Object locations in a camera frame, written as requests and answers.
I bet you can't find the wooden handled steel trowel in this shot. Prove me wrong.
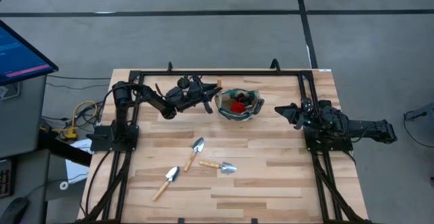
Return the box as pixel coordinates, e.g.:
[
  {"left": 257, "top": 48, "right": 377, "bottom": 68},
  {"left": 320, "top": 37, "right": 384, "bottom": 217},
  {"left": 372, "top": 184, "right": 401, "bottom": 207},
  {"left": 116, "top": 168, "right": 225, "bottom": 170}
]
[
  {"left": 152, "top": 166, "right": 180, "bottom": 202},
  {"left": 198, "top": 160, "right": 238, "bottom": 175},
  {"left": 183, "top": 136, "right": 205, "bottom": 173}
]

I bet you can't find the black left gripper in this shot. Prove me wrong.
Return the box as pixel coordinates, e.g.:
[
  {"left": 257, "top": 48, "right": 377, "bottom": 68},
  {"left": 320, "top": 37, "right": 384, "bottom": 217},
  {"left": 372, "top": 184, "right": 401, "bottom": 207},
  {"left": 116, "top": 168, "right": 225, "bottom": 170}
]
[{"left": 173, "top": 87, "right": 224, "bottom": 115}]

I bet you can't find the black computer mouse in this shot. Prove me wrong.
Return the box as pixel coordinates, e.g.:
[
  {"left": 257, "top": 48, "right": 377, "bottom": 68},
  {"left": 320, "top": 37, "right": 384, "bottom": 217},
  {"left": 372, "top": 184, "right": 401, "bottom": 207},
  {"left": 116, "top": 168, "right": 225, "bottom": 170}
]
[{"left": 0, "top": 196, "right": 30, "bottom": 224}]

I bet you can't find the yellow cable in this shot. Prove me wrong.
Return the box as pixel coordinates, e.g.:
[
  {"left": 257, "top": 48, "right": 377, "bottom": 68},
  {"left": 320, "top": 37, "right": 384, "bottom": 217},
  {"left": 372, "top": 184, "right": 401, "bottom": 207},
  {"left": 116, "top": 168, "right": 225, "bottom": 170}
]
[{"left": 60, "top": 100, "right": 99, "bottom": 141}]

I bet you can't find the grey cabinet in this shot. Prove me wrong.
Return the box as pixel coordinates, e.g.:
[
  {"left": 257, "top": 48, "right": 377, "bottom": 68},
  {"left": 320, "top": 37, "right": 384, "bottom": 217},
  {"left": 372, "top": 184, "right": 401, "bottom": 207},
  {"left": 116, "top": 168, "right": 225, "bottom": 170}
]
[{"left": 0, "top": 74, "right": 48, "bottom": 160}]

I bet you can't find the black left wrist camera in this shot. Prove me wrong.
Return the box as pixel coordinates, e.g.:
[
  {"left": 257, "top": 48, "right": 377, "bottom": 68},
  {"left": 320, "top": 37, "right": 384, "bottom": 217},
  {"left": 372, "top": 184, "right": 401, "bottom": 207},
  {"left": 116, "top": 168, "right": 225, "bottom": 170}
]
[{"left": 188, "top": 75, "right": 205, "bottom": 94}]

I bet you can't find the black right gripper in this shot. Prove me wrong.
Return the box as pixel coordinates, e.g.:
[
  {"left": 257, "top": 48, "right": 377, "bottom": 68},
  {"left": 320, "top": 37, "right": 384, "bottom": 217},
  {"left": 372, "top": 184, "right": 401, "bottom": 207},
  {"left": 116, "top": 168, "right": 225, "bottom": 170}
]
[{"left": 274, "top": 98, "right": 323, "bottom": 130}]

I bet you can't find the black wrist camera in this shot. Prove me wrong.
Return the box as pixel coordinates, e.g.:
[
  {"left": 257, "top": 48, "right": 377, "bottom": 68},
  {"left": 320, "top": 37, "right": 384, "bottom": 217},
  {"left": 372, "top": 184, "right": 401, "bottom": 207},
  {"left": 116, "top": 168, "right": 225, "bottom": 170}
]
[
  {"left": 188, "top": 75, "right": 205, "bottom": 94},
  {"left": 300, "top": 97, "right": 315, "bottom": 113}
]

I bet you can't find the black keyboard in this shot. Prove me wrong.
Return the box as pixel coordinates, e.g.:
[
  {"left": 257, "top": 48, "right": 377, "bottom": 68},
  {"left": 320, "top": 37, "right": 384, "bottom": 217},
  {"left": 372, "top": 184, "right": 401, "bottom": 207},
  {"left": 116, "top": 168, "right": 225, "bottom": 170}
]
[{"left": 0, "top": 159, "right": 14, "bottom": 198}]

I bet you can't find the black cable under table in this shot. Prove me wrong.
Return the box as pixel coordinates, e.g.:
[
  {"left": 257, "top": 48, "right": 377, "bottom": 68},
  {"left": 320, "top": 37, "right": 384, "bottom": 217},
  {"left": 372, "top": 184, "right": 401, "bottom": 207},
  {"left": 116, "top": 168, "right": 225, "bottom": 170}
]
[{"left": 79, "top": 150, "right": 113, "bottom": 218}]

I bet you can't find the computer monitor blue screen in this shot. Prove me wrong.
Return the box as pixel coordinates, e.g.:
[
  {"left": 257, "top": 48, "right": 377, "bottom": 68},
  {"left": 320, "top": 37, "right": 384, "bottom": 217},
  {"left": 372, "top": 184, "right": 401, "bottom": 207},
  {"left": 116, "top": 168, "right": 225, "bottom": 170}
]
[{"left": 0, "top": 19, "right": 59, "bottom": 86}]

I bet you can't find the green beige gardening bag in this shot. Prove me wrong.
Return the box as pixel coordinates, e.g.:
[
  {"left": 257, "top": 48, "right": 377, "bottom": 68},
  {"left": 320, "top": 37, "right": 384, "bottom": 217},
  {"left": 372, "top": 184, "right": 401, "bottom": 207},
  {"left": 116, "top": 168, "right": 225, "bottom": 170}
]
[{"left": 214, "top": 88, "right": 266, "bottom": 122}]

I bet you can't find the white paper sheet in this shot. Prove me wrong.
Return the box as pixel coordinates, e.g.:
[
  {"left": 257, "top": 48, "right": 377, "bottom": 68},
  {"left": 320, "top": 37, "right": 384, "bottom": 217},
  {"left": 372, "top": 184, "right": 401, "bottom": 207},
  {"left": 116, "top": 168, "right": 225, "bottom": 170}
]
[{"left": 64, "top": 138, "right": 94, "bottom": 185}]

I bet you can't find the black floor cable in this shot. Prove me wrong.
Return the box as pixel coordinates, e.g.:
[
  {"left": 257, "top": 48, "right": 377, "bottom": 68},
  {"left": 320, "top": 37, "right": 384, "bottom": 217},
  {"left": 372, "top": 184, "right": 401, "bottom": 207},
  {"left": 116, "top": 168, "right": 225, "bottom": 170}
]
[
  {"left": 45, "top": 82, "right": 111, "bottom": 91},
  {"left": 45, "top": 74, "right": 112, "bottom": 81},
  {"left": 403, "top": 110, "right": 434, "bottom": 149}
]

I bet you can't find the red item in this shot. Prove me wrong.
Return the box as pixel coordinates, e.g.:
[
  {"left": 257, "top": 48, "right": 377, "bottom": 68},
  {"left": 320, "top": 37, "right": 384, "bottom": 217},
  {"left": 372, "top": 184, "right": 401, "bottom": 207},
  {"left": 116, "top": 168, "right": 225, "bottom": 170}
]
[{"left": 231, "top": 101, "right": 247, "bottom": 114}]

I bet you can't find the black metal table frame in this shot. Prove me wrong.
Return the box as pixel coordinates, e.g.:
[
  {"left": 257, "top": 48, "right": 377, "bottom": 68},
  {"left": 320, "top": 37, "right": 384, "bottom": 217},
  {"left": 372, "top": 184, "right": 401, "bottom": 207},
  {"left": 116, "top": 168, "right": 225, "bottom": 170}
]
[{"left": 76, "top": 68, "right": 372, "bottom": 224}]

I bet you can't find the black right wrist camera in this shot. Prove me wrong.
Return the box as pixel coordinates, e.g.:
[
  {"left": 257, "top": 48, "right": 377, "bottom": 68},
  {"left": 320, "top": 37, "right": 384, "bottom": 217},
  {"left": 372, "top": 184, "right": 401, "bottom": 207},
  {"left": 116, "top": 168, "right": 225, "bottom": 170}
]
[{"left": 300, "top": 97, "right": 315, "bottom": 113}]

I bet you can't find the small dark garden item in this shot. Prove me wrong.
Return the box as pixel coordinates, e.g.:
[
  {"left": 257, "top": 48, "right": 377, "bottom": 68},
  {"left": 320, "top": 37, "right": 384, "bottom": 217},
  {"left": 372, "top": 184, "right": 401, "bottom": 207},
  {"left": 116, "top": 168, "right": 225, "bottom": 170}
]
[{"left": 236, "top": 92, "right": 254, "bottom": 105}]

